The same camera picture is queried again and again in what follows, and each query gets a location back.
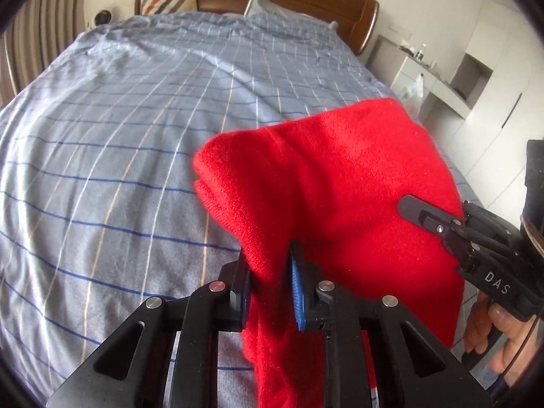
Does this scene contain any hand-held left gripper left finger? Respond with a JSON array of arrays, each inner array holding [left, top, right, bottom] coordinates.
[[46, 250, 256, 408]]

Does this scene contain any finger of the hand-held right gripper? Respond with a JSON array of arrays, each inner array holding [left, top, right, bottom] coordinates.
[[398, 194, 479, 264]]

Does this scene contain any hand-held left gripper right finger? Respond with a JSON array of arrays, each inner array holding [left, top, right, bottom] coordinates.
[[289, 240, 494, 408]]

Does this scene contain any red sweater with white print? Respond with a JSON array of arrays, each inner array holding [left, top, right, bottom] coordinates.
[[193, 97, 466, 408]]

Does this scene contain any person's right hand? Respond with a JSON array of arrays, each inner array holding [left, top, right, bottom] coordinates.
[[463, 293, 544, 387]]

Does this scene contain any clear plastic bag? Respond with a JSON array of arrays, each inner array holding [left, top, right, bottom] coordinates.
[[399, 74, 426, 113]]

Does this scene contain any white wardrobe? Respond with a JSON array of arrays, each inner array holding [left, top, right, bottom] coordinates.
[[450, 8, 544, 205]]

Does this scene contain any white desk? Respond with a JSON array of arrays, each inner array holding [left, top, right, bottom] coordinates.
[[374, 34, 472, 122]]

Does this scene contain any blue plaid duvet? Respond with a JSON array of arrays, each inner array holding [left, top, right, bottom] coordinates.
[[0, 12, 485, 408]]

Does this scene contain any blue plaid pillow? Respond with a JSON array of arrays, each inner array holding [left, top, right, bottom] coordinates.
[[243, 0, 341, 30]]

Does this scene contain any round black white device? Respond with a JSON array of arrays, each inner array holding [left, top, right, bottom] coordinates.
[[87, 8, 113, 30]]

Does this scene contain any beige curtain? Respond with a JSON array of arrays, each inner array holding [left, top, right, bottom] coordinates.
[[0, 0, 88, 107]]

